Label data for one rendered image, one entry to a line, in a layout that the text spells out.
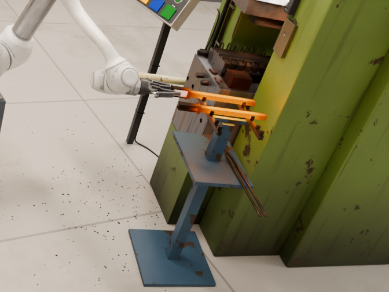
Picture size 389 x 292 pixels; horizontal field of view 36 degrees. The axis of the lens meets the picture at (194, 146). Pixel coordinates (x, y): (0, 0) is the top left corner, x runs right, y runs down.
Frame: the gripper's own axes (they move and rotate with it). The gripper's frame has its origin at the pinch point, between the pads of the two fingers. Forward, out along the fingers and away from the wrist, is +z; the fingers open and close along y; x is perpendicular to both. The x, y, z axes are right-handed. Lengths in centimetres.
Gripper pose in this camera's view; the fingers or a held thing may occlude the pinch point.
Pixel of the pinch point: (179, 91)
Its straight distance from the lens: 278.4
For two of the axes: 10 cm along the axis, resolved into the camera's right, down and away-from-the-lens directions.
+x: 3.2, -8.0, -5.1
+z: 9.0, 0.9, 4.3
